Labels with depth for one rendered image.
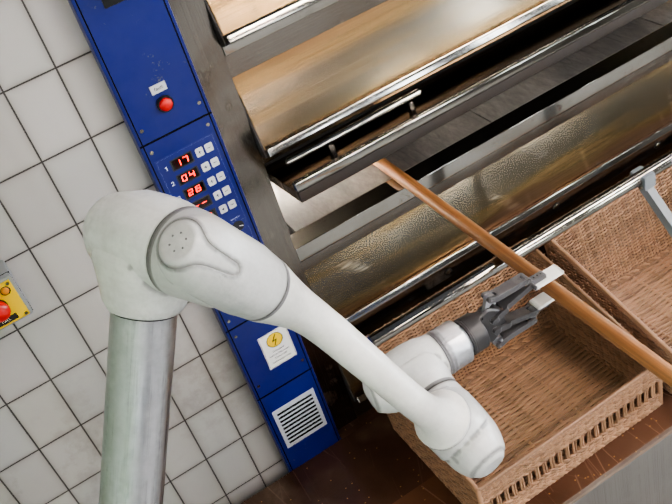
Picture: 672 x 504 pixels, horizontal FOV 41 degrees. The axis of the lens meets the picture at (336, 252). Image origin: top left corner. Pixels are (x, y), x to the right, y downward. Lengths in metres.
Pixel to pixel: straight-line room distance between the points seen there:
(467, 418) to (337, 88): 0.78
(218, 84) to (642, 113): 1.24
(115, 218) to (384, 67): 0.85
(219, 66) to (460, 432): 0.84
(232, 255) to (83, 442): 1.03
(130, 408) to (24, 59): 0.66
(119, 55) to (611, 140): 1.37
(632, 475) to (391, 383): 1.05
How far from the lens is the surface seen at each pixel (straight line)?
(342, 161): 1.82
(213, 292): 1.18
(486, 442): 1.53
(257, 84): 1.86
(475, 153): 2.22
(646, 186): 2.07
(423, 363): 1.61
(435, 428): 1.49
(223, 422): 2.23
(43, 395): 2.01
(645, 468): 2.37
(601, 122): 2.49
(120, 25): 1.68
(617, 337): 1.65
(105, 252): 1.32
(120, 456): 1.43
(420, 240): 2.23
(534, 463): 2.13
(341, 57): 1.93
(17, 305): 1.79
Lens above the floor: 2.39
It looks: 37 degrees down
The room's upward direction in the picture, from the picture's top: 18 degrees counter-clockwise
